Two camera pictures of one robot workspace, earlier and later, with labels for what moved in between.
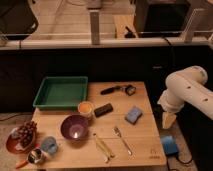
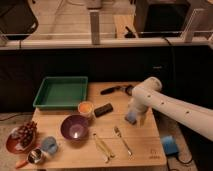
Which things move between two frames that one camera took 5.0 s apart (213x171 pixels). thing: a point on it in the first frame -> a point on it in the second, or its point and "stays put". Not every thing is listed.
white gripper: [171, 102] -> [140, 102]
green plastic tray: [62, 92] stays put
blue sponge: [133, 115] stays put
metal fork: [118, 132] stays put
